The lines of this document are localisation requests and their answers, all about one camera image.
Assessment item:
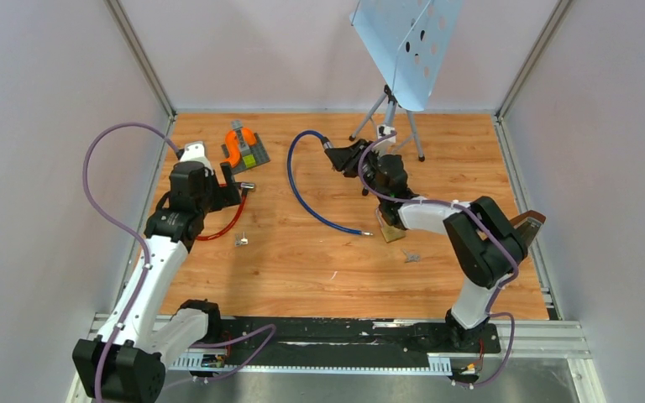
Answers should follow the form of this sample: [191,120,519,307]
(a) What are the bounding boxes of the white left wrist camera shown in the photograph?
[177,141,213,171]

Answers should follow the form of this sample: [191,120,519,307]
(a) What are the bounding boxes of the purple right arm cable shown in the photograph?
[357,132,520,316]

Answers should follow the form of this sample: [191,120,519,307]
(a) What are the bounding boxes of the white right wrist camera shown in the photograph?
[374,124,396,155]

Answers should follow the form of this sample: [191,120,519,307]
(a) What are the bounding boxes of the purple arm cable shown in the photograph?
[357,132,520,316]
[82,123,181,403]

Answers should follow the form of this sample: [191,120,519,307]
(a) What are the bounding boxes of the brass padlock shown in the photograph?
[377,216,406,243]

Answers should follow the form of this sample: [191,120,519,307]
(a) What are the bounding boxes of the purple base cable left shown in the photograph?
[186,324,277,384]

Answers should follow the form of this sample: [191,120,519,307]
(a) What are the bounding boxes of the small silver keys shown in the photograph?
[234,233,249,247]
[402,249,421,264]

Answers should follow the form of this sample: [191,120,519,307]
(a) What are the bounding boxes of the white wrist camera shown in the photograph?
[374,124,396,155]
[177,141,213,171]

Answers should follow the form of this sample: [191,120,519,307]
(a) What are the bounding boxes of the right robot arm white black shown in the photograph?
[321,139,544,351]

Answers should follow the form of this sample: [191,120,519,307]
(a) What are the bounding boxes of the red cable lock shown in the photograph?
[195,181,258,243]

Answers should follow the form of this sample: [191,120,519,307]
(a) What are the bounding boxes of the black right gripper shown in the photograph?
[327,139,387,202]

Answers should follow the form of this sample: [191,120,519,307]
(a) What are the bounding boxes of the orange grey toy block build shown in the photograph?
[222,120,270,174]

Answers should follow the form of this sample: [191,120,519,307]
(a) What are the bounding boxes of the light blue music stand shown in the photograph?
[349,0,463,162]

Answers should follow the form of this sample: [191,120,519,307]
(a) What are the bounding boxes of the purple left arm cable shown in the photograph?
[82,123,181,403]

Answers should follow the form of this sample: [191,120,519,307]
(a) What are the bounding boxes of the blue cable lock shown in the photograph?
[286,130,374,238]

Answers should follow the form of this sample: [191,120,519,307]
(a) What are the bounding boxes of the white slotted cable duct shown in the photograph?
[169,354,453,376]

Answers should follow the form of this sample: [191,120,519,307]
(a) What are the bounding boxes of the brown wooden metronome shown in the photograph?
[510,210,547,248]

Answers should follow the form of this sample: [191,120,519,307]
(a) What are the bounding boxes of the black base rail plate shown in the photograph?
[213,317,501,367]

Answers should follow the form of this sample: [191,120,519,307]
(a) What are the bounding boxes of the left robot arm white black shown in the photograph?
[72,161,242,402]

